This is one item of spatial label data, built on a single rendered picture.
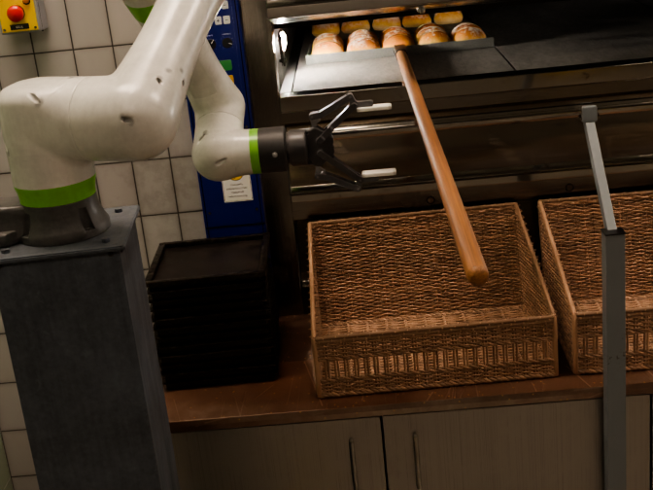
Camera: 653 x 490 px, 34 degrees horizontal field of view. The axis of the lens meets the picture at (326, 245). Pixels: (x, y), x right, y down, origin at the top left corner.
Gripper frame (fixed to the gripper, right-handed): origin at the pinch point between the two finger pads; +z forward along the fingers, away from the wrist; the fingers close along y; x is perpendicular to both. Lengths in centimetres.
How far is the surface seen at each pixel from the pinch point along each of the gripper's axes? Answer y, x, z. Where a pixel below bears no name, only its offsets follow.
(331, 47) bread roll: -5, -102, -11
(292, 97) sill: 0, -56, -22
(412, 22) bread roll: -3, -153, 16
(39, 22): -25, -49, -80
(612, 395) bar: 60, 4, 44
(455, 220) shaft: -1, 59, 7
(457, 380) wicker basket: 59, -7, 12
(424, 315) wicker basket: 59, -46, 7
